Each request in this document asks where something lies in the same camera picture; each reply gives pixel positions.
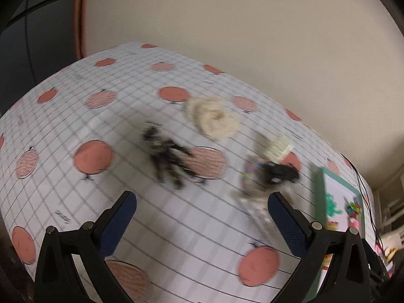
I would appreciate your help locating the black action figure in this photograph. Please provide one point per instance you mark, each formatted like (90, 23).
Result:
(161, 150)

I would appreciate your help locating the pink ribbed toy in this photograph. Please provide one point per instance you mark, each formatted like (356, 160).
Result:
(353, 222)

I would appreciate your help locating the teal rimmed white tray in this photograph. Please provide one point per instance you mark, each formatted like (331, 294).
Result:
(338, 204)

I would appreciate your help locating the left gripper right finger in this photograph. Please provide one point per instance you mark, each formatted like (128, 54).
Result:
(300, 235)

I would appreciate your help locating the bag of cotton swabs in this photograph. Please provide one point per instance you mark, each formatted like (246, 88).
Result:
(255, 192)

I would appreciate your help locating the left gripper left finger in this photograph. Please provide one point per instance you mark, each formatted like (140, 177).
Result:
(106, 232)

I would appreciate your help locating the orange bed frame edge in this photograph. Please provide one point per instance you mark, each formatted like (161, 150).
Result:
(80, 28)

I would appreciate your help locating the colourful bead ball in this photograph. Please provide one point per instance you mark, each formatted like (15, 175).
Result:
(353, 209)

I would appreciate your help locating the dark blue cabinet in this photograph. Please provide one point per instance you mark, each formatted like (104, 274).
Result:
(37, 40)

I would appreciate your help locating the cream crumpled cloth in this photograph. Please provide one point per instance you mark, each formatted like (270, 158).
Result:
(211, 117)

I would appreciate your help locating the pomegranate grid tablecloth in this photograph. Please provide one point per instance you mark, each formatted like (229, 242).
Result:
(73, 144)

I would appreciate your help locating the black toy car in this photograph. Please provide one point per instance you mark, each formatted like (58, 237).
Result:
(278, 173)

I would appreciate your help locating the green rubber lizard toy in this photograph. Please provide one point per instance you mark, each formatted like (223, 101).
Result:
(331, 206)

